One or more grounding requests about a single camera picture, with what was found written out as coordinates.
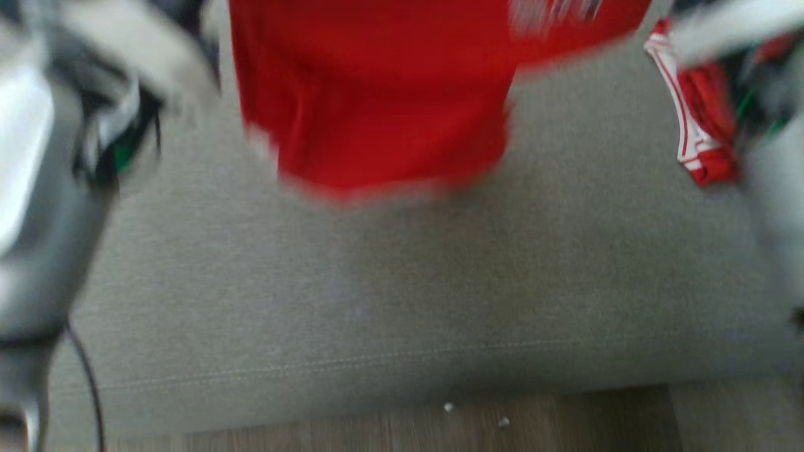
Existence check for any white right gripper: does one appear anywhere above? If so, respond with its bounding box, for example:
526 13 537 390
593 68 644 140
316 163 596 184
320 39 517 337
671 0 804 68

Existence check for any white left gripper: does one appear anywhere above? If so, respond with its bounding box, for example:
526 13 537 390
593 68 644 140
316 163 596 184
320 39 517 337
57 0 220 110

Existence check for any red shirt with white stripes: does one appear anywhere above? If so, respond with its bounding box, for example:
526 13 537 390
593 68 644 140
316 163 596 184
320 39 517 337
229 0 787 200

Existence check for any grey fabric sofa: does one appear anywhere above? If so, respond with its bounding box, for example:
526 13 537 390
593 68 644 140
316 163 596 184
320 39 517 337
44 0 804 440

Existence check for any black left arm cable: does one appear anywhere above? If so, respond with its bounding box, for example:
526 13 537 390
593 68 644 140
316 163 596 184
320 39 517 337
65 325 106 452

